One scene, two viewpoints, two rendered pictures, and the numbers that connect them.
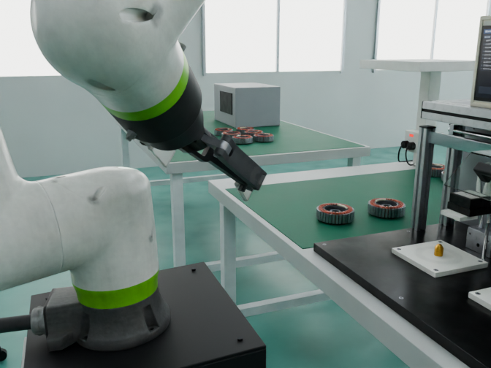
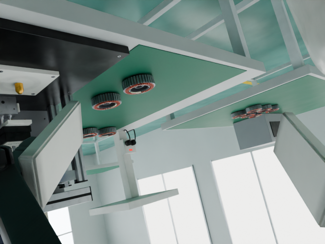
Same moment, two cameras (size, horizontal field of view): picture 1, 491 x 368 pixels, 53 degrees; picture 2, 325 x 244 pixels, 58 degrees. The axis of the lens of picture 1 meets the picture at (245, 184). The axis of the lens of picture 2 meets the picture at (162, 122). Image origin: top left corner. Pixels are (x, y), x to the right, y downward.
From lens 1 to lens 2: 0.56 m
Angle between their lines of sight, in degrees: 20
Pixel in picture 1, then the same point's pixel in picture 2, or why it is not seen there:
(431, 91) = (126, 182)
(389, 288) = (15, 38)
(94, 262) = not seen: outside the picture
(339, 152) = (180, 121)
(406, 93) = (170, 157)
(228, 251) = (230, 18)
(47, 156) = not seen: outside the picture
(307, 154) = (200, 113)
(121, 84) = not seen: outside the picture
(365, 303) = (23, 11)
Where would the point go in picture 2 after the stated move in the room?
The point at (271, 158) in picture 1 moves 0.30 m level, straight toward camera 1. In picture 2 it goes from (225, 103) to (218, 94)
